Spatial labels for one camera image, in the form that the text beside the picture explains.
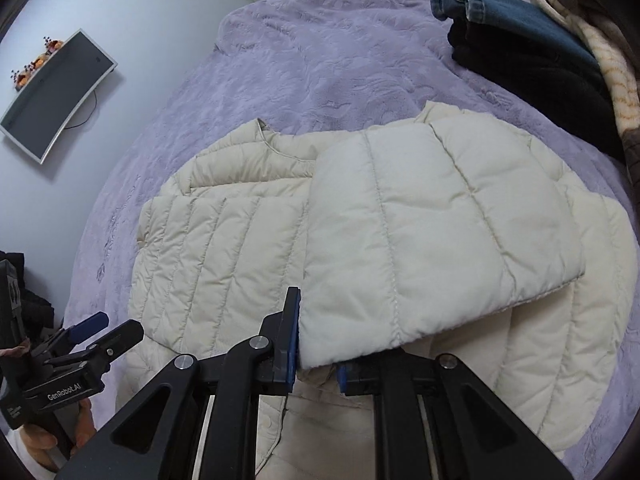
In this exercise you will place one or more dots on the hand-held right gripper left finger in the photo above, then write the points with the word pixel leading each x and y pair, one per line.
pixel 294 340

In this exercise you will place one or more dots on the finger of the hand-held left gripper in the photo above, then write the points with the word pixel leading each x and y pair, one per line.
pixel 92 324
pixel 120 337

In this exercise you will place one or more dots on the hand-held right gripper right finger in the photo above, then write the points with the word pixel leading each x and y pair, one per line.
pixel 342 379

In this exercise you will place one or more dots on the cream puffer jacket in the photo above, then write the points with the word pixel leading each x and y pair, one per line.
pixel 400 210

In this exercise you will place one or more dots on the person's left hand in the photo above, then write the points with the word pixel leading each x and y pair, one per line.
pixel 84 420

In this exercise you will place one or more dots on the dark cloth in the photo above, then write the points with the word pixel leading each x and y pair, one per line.
pixel 37 307

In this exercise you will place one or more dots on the purple embossed blanket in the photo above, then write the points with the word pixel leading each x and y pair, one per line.
pixel 325 50

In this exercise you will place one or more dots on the folded black garment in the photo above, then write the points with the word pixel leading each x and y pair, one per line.
pixel 540 80

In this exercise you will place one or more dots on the folded blue jeans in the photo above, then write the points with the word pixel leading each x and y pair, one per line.
pixel 510 15

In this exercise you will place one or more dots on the wall-mounted curved monitor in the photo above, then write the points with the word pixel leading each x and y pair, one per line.
pixel 57 95

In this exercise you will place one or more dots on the orange flower wall decoration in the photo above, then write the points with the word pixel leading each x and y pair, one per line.
pixel 37 62

